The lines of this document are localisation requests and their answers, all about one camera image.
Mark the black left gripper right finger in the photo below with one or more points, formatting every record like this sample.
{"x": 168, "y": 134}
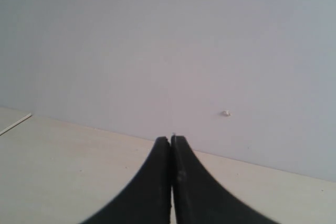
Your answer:
{"x": 199, "y": 197}

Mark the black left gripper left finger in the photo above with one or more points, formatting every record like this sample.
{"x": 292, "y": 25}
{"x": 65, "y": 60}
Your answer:
{"x": 147, "y": 197}

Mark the white blob on wall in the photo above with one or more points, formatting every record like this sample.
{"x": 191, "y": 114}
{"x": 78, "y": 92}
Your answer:
{"x": 226, "y": 113}

